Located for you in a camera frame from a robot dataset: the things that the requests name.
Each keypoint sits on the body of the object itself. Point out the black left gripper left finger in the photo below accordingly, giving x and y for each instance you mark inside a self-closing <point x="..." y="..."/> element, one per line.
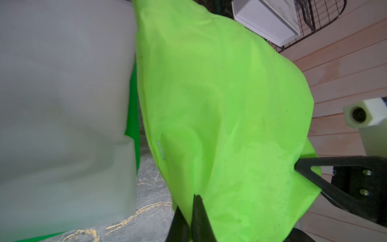
<point x="179" y="229"/>

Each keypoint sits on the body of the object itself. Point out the white paper tray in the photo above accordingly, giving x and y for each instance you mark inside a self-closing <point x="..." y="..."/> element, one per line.
<point x="275" y="20"/>

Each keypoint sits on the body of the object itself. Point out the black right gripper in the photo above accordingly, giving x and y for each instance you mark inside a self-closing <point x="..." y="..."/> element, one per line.
<point x="358" y="186"/>

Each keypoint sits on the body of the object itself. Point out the light green raincoat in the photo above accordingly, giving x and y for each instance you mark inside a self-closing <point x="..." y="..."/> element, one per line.
<point x="226" y="118"/>

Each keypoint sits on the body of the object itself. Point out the white raincoat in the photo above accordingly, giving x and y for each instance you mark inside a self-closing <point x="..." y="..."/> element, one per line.
<point x="66" y="162"/>

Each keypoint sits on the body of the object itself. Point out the green plastic perforated basket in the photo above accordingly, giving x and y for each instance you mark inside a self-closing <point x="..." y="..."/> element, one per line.
<point x="133" y="121"/>

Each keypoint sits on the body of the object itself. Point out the black wire desk organizer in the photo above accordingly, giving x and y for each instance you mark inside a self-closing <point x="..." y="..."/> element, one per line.
<point x="312" y="16"/>

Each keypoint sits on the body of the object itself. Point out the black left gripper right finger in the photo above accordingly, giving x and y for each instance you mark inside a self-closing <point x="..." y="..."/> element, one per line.
<point x="200" y="225"/>

